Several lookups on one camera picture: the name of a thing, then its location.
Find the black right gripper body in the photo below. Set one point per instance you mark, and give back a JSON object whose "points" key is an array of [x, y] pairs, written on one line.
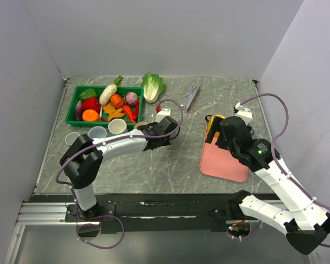
{"points": [[232, 149]]}

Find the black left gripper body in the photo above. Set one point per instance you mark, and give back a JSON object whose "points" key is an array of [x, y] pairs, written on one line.
{"points": [[165, 142]]}

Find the yellow mug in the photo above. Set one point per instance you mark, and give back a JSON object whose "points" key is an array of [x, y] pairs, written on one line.
{"points": [[219, 119]]}

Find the cream mug black handle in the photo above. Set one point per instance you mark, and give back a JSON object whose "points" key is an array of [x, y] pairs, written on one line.
{"points": [[117, 126]]}

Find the grey blue printed mug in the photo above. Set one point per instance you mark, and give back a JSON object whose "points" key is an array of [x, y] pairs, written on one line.
{"points": [[71, 137]]}

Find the dark grey mug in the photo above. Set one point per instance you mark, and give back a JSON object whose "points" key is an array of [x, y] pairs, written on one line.
{"points": [[139, 124]]}

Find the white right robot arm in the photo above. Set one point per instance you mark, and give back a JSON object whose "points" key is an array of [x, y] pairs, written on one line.
{"points": [[304, 223]]}

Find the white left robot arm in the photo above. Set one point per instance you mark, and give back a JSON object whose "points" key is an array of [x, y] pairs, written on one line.
{"points": [[82, 160]]}

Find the red chili pepper upright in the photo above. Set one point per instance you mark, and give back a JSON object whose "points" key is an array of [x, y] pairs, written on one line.
{"points": [[136, 111]]}

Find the pink plastic tray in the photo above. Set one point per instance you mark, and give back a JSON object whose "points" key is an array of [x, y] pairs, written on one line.
{"points": [[218, 163]]}

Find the orange carrot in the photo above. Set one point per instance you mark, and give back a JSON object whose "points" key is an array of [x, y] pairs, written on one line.
{"points": [[128, 112]]}

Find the green lettuce head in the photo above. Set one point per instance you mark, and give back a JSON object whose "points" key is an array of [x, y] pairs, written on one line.
{"points": [[153, 85]]}

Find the purple onion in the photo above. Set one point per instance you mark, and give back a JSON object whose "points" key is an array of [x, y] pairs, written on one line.
{"points": [[131, 99]]}

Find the red white toothpaste box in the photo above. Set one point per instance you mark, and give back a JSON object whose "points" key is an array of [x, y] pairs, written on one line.
{"points": [[189, 97]]}

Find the yellow ginger root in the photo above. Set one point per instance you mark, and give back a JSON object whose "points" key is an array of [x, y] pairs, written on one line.
{"points": [[112, 112]]}

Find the small orange pumpkin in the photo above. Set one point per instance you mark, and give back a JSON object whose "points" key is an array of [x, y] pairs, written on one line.
{"points": [[117, 101]]}

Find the white daikon radish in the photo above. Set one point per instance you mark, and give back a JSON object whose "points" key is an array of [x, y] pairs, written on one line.
{"points": [[109, 91]]}

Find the red bell pepper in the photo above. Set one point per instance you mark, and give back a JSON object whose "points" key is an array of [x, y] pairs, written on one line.
{"points": [[91, 103]]}

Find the green bell pepper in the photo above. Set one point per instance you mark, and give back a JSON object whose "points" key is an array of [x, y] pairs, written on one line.
{"points": [[86, 94]]}

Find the purple eggplant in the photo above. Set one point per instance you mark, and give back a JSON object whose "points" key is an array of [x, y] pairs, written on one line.
{"points": [[78, 112]]}

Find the green plastic crate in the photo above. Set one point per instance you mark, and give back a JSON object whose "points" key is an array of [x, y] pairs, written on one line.
{"points": [[99, 89]]}

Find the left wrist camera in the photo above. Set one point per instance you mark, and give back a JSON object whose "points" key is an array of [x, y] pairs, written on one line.
{"points": [[161, 113]]}

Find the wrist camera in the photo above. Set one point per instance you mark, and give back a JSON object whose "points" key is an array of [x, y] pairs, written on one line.
{"points": [[244, 113], [161, 113]]}

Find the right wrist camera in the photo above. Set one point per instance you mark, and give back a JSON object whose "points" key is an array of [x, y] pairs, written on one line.
{"points": [[244, 113]]}

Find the black front mounting rail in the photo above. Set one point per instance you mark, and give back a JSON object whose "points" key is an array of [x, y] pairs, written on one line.
{"points": [[159, 212]]}

